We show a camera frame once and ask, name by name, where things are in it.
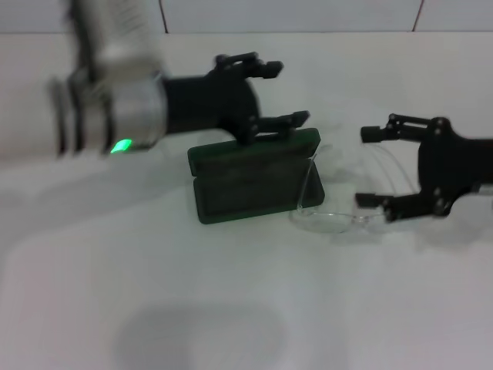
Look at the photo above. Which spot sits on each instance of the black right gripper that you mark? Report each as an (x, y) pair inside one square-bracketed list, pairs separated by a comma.
[(447, 165)]

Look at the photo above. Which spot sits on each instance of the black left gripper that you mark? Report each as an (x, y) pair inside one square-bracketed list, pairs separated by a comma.
[(200, 104)]

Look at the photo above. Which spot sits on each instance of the clear frame glasses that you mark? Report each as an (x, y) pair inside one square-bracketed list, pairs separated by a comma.
[(323, 221)]

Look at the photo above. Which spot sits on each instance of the green glasses case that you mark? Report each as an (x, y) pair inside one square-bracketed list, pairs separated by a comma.
[(250, 185)]

